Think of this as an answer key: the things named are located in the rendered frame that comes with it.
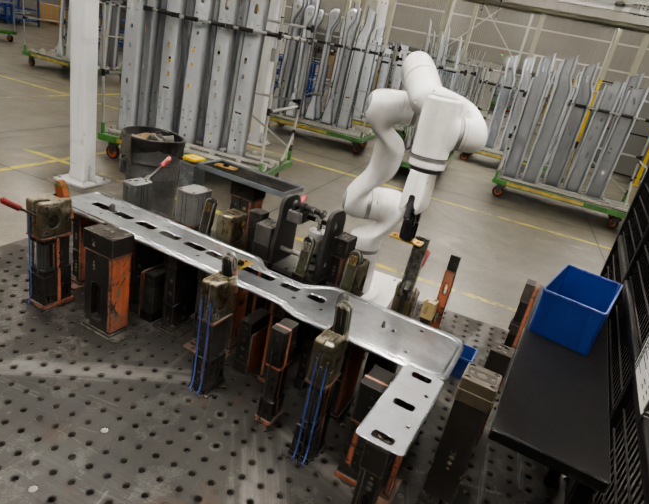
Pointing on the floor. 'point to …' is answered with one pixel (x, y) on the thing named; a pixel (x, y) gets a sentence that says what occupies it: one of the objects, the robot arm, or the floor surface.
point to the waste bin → (134, 154)
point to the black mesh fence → (647, 275)
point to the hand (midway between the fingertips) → (408, 230)
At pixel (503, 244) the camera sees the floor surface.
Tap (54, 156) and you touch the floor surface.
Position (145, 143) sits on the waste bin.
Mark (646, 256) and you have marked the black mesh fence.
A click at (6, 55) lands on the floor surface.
